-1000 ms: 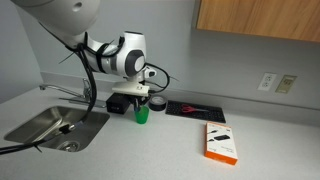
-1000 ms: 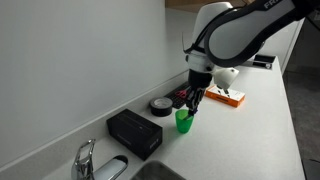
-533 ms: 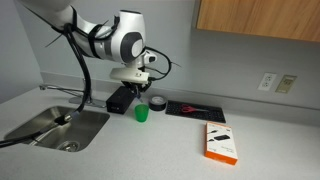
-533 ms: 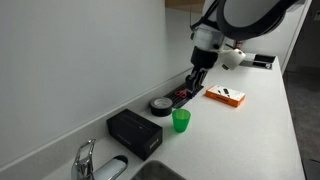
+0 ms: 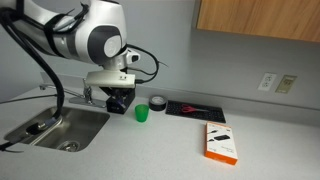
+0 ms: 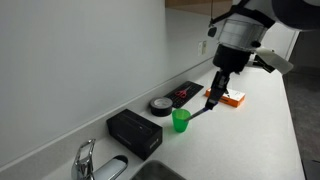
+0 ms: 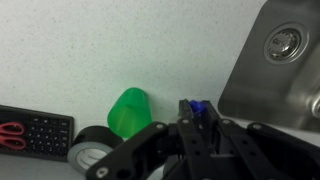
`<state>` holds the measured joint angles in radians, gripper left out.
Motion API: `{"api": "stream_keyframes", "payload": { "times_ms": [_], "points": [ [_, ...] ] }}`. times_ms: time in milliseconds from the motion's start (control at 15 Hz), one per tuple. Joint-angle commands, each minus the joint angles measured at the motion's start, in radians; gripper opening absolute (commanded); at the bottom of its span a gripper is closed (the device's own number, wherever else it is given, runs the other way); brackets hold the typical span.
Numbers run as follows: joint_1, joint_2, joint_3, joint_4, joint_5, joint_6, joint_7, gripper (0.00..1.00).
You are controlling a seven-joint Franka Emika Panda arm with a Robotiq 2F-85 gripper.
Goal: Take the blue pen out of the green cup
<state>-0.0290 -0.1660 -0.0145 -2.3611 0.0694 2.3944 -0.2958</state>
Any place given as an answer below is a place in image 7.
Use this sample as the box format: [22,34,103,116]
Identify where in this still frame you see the chrome sink faucet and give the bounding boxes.
[308,87,320,121]

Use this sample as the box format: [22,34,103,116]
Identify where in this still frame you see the black duct tape roll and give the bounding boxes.
[67,125,124,175]

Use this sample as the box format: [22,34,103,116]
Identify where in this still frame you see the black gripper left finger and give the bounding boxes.
[85,99,214,180]

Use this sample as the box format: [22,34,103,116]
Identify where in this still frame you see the black keyboard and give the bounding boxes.
[0,104,75,163]

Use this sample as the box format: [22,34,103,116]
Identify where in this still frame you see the metal sink drain strainer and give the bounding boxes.
[263,22,309,65]

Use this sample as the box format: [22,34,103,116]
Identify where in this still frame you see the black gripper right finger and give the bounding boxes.
[199,100,320,180]

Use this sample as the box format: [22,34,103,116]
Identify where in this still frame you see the green plastic cup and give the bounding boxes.
[107,87,153,140]

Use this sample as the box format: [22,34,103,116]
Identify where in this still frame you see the red handled scissors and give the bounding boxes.
[0,121,28,151]

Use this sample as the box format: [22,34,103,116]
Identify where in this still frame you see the stainless steel sink basin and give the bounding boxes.
[217,0,320,133]

